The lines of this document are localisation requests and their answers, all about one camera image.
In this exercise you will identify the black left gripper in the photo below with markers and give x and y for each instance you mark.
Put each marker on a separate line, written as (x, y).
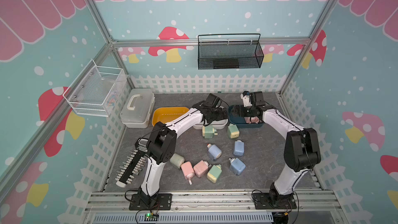
(220, 115)

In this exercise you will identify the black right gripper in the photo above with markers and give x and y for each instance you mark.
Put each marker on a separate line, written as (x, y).
(241, 108)

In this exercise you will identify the pink sharpener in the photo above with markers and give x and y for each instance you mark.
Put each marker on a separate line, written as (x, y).
(188, 171)
(256, 120)
(201, 168)
(250, 120)

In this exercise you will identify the white plastic storage tub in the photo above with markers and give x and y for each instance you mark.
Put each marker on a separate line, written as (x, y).
(218, 125)

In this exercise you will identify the dark teal storage tub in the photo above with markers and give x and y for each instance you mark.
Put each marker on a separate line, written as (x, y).
(240, 122)

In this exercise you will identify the yellow plastic storage tub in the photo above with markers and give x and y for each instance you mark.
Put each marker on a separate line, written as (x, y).
(167, 114)

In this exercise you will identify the pale green round sharpener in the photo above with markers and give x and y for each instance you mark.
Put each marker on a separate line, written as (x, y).
(177, 160)

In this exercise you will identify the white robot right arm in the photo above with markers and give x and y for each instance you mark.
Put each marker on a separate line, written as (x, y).
(301, 152)

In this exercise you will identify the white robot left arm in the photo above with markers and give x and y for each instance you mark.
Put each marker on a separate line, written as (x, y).
(161, 144)

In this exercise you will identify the green sharpener near tubs left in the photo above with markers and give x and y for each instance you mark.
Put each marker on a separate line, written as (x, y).
(208, 132)

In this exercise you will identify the green sharpener tubs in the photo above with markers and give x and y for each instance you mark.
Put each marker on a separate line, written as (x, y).
(208, 132)
(233, 131)

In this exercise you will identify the green sharpener near tubs right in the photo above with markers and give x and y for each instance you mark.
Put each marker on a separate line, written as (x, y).
(233, 131)

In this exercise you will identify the blue sharpener upper right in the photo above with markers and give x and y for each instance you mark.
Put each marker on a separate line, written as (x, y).
(239, 148)

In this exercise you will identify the blue sharpener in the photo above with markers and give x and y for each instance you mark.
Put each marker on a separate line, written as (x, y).
(214, 151)
(236, 166)
(239, 148)

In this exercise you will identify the blue sharpener centre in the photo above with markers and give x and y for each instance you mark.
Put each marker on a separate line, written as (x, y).
(214, 151)

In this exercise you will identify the blue sharpener lower right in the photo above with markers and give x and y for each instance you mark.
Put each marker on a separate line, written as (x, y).
(236, 166)

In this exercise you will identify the green sharpener lower centre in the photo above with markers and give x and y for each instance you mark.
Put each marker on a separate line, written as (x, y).
(214, 173)

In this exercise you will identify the white lidded plastic case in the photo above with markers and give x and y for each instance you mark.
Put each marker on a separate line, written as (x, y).
(137, 110)

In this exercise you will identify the green circuit board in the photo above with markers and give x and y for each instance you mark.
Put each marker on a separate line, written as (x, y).
(151, 217)

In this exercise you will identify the black wire mesh basket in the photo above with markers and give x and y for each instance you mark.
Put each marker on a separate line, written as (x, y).
(229, 51)

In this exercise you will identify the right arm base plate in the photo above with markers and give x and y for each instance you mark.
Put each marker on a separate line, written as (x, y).
(272, 200)

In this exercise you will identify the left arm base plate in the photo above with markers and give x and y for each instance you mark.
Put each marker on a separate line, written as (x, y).
(157, 202)

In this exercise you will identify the white wire wall basket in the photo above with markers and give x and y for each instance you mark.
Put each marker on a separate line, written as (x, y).
(96, 90)

